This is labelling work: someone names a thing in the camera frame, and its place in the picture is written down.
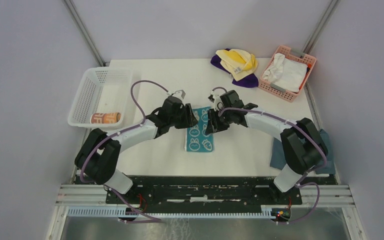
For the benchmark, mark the white plastic basket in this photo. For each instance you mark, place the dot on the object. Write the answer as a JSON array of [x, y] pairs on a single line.
[[101, 90]]

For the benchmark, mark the dark teal cloth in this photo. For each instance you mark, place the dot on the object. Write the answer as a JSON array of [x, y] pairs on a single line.
[[278, 160]]

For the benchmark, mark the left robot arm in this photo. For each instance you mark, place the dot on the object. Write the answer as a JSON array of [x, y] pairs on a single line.
[[99, 154]]

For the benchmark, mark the white toothed cable rail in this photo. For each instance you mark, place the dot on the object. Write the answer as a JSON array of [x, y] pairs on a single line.
[[125, 212]]

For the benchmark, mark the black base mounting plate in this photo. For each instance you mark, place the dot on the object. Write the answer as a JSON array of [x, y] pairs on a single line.
[[207, 195]]

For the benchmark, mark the white cloth in basket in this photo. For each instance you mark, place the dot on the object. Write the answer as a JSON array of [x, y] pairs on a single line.
[[284, 73]]

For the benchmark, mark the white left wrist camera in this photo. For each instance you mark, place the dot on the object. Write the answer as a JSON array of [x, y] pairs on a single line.
[[180, 94]]

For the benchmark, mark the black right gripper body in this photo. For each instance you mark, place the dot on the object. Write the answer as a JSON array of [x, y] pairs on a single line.
[[225, 119]]

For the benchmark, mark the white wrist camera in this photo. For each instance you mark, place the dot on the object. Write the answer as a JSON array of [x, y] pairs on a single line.
[[216, 102], [180, 94]]

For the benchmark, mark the teal bunny pattern towel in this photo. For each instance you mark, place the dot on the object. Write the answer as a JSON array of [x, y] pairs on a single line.
[[196, 140]]

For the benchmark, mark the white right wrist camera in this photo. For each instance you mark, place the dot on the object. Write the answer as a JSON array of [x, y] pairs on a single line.
[[216, 102]]

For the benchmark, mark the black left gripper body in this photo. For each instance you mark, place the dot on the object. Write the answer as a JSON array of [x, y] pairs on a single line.
[[179, 121]]

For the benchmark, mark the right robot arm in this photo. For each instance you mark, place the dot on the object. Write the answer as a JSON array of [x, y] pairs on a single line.
[[303, 147]]

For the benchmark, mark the pink plastic basket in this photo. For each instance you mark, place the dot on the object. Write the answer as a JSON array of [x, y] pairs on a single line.
[[294, 55]]

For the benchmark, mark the purple cloth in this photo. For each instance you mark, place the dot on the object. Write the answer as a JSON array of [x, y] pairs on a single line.
[[251, 81]]

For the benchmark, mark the yellow cloth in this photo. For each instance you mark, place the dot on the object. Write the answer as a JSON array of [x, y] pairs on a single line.
[[239, 63]]

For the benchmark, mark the cream rabbit text towel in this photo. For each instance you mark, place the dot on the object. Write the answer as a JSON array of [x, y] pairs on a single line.
[[105, 118]]

